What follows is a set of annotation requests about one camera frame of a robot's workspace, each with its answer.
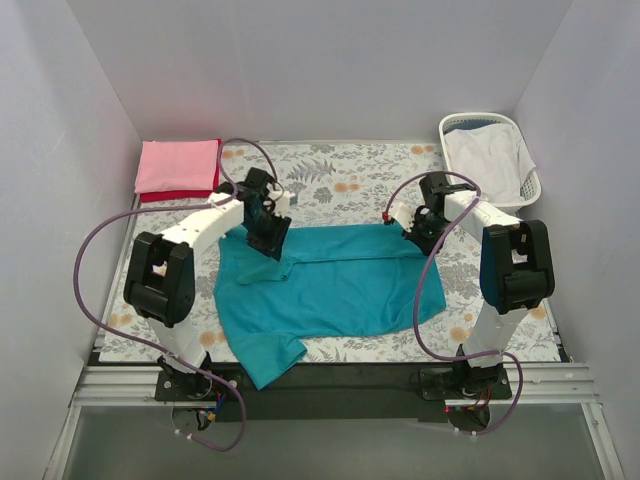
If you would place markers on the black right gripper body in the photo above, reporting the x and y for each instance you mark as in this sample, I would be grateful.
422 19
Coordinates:
422 237

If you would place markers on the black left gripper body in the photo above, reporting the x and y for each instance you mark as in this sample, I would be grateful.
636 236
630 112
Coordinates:
270 232

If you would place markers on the teal t shirt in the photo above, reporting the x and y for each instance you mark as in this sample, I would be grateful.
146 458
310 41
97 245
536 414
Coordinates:
331 281

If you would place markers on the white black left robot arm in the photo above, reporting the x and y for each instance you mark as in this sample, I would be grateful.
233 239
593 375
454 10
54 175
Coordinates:
161 277

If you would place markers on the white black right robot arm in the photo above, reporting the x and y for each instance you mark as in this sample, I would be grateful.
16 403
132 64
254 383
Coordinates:
516 274

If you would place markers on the white t shirt in basket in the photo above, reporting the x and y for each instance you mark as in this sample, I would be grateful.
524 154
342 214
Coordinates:
494 156

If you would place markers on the white laundry basket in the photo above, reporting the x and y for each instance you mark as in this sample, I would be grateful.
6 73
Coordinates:
467 121

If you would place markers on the red folded t shirt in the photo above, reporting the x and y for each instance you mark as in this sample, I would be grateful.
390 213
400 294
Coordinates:
200 192

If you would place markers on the pink folded t shirt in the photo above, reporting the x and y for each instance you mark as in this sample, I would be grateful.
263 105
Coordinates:
177 165

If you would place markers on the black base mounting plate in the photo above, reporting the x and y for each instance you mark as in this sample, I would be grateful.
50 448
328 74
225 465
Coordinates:
318 391

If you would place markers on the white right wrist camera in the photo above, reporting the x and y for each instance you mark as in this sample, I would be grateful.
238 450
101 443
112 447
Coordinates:
401 214

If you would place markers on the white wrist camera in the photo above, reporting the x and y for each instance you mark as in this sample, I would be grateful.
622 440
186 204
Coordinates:
282 200
401 214

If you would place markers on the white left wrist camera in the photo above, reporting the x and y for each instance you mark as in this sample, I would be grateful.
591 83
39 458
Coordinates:
282 200

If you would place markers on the aluminium frame rail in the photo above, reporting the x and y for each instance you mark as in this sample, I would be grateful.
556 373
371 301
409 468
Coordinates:
339 421

